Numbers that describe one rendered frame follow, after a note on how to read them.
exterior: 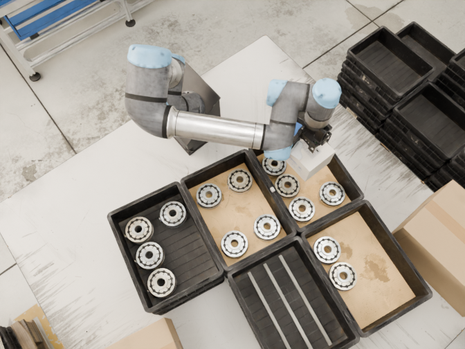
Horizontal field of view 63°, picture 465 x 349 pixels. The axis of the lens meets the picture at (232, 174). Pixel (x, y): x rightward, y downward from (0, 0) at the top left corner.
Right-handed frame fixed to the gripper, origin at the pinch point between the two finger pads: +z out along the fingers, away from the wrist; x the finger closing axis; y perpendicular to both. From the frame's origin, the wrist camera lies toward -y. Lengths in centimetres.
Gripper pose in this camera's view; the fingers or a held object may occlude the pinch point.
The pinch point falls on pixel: (301, 144)
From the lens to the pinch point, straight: 135.3
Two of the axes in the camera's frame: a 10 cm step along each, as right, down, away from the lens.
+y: 6.2, 7.3, -3.1
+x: 7.9, -5.7, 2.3
